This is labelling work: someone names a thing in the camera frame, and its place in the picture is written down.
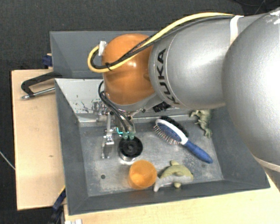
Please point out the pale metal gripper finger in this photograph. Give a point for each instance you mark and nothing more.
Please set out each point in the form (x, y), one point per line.
(108, 139)

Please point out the black round cup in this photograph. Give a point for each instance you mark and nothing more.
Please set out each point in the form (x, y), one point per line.
(130, 147)

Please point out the orange plastic cup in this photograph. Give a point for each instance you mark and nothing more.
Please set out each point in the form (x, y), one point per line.
(142, 174)

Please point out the grey metal bin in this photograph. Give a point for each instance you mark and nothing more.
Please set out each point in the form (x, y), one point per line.
(156, 153)

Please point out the blue and white hairbrush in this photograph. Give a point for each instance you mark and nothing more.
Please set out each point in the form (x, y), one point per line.
(173, 133)

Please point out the pale brown cardboard board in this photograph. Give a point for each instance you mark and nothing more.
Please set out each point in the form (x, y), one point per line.
(35, 139)

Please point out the green and grey toy dolphin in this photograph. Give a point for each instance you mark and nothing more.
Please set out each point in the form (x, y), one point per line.
(175, 173)

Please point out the green toy dinosaur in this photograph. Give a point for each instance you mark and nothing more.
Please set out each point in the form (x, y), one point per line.
(204, 121)

